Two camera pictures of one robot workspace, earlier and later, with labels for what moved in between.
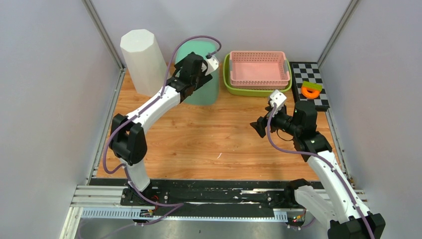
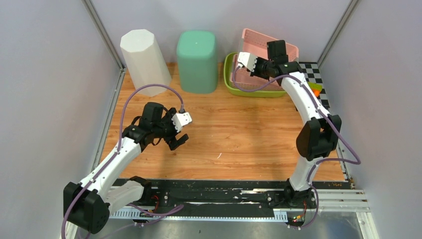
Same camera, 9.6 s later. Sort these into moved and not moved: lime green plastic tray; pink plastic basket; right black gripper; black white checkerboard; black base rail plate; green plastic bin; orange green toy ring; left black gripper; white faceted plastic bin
Moved: right black gripper; green plastic bin; left black gripper; pink plastic basket
Not moved: white faceted plastic bin; orange green toy ring; black base rail plate; lime green plastic tray; black white checkerboard
